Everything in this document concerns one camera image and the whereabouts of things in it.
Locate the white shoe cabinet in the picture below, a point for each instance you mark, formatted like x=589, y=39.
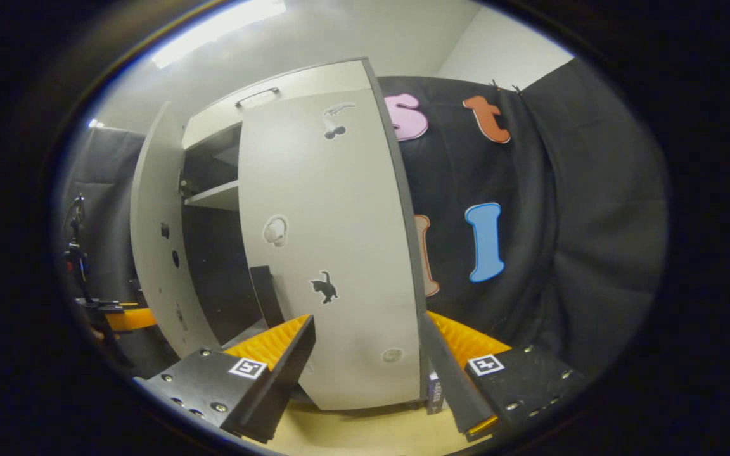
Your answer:
x=213, y=272

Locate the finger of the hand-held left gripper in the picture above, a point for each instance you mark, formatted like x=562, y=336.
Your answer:
x=134, y=319

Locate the metal door hinge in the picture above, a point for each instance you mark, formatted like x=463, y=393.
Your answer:
x=184, y=188

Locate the small dark box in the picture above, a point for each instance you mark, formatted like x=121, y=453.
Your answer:
x=435, y=392

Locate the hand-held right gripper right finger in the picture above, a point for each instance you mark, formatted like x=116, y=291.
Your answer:
x=444, y=373

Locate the black backdrop cloth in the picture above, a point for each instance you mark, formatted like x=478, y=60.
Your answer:
x=108, y=190
x=580, y=221

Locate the white cabinet drawer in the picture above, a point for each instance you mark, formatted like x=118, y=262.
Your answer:
x=301, y=82

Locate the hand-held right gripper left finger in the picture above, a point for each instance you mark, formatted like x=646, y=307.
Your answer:
x=286, y=377

